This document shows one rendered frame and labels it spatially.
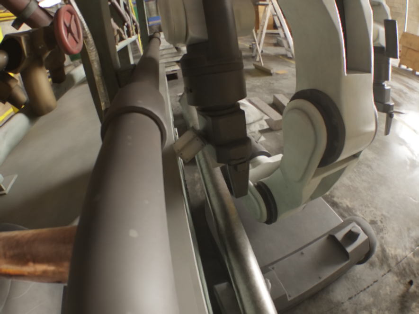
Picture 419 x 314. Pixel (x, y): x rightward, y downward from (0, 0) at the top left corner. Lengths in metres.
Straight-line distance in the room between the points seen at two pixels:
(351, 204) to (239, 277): 0.93
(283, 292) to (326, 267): 0.16
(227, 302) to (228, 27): 0.59
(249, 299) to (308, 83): 0.35
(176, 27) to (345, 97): 0.26
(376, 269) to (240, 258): 0.78
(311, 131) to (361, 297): 0.75
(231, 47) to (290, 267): 0.59
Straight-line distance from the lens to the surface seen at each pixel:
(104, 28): 0.28
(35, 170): 0.49
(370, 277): 1.01
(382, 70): 0.58
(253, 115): 1.33
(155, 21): 15.02
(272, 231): 0.75
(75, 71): 0.34
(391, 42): 0.58
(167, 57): 2.91
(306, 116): 0.35
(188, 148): 0.31
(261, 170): 0.73
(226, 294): 0.62
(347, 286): 0.94
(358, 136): 0.39
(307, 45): 0.39
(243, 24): 0.30
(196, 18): 0.28
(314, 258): 0.71
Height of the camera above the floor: 0.79
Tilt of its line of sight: 37 degrees down
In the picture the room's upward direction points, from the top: 6 degrees counter-clockwise
